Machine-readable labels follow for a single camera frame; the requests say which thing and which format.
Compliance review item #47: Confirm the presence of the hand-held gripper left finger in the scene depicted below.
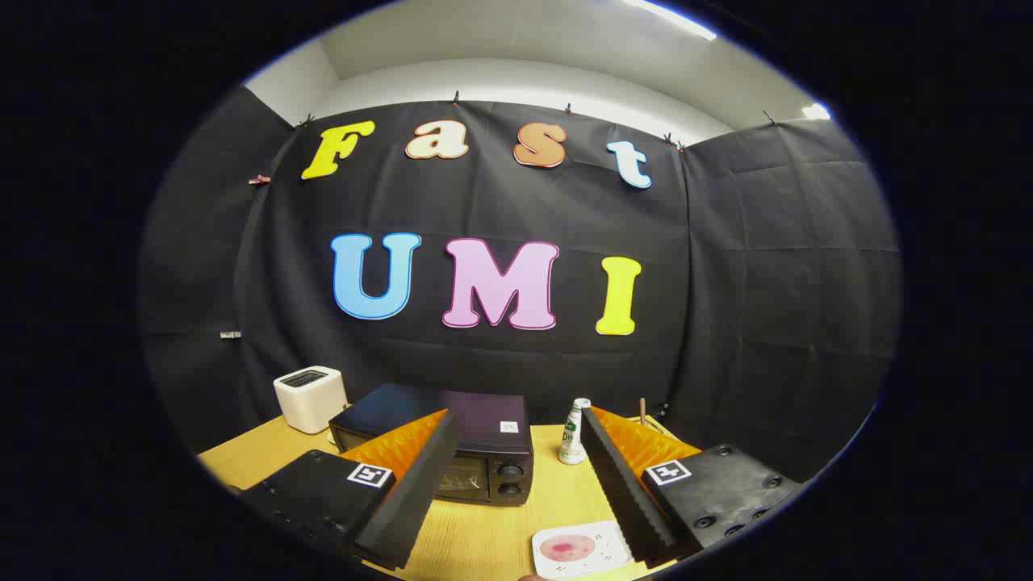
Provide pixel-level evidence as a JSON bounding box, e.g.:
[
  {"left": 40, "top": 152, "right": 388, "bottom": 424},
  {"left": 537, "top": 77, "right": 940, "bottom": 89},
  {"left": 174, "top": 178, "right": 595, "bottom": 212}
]
[{"left": 226, "top": 408, "right": 462, "bottom": 572}]

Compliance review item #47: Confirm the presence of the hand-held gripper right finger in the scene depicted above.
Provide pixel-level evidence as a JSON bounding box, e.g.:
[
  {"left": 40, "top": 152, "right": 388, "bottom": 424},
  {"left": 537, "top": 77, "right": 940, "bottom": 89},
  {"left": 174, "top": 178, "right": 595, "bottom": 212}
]
[{"left": 581, "top": 406, "right": 804, "bottom": 566}]

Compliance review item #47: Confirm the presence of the white square plate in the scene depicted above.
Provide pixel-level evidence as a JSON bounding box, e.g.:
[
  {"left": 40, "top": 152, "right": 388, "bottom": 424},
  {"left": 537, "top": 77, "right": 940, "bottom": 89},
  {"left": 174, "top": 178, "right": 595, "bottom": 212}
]
[{"left": 532, "top": 520, "right": 634, "bottom": 580}]

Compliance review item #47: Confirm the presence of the pink ham slice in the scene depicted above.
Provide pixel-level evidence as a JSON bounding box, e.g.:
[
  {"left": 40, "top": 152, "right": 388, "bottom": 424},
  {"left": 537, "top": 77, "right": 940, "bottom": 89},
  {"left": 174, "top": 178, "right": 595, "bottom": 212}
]
[{"left": 539, "top": 534, "right": 596, "bottom": 563}]

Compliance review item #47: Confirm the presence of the black toaster oven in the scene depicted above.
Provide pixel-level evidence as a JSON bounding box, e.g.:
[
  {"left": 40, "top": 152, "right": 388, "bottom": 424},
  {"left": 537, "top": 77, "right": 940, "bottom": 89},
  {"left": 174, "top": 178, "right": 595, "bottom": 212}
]
[{"left": 328, "top": 382, "right": 535, "bottom": 508}]

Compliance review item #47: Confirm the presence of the white pop-up toaster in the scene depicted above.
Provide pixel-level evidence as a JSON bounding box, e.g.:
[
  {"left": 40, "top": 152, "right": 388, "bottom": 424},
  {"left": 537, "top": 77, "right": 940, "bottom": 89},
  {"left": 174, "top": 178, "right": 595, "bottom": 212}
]
[{"left": 273, "top": 366, "right": 349, "bottom": 435}]

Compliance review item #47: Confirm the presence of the white green drink bottle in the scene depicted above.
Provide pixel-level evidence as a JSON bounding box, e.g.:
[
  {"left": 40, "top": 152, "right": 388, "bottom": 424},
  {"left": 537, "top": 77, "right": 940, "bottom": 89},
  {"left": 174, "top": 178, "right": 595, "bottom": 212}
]
[{"left": 558, "top": 398, "right": 592, "bottom": 466}]

